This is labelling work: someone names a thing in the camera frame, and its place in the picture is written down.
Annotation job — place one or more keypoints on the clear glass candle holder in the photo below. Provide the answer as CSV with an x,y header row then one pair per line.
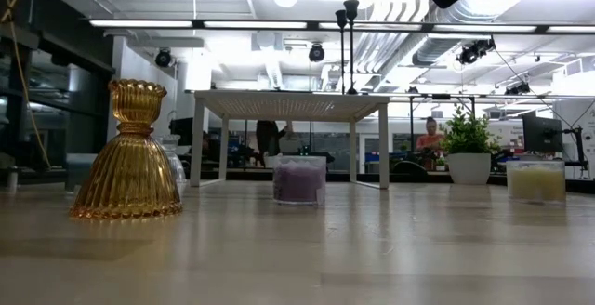
x,y
176,165

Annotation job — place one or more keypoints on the amber ribbed glass candle holder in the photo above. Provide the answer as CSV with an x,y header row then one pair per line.
x,y
130,175

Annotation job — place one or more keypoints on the yellow candle in glass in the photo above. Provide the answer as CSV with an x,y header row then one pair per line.
x,y
534,184

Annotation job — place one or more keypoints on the purple candle in glass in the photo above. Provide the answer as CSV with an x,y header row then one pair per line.
x,y
300,184

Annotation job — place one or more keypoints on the blue candle in glass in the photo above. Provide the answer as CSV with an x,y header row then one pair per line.
x,y
79,172

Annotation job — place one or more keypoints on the LED light strip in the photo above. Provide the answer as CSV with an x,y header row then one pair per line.
x,y
572,29
483,28
381,26
139,23
255,24

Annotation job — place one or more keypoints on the black ceiling spot lamp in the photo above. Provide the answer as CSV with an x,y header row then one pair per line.
x,y
162,57
474,51
316,53
518,89

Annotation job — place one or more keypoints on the person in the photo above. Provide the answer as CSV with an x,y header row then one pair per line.
x,y
268,140
430,142

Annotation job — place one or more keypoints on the black computer monitor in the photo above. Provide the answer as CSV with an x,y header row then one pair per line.
x,y
541,135

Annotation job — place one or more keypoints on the green plant in white pot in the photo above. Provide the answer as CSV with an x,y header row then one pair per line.
x,y
469,168

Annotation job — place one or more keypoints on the white perforated metal shelf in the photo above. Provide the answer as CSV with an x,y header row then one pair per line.
x,y
288,105

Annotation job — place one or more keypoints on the black aluminium table frame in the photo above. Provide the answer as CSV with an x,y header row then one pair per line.
x,y
246,175

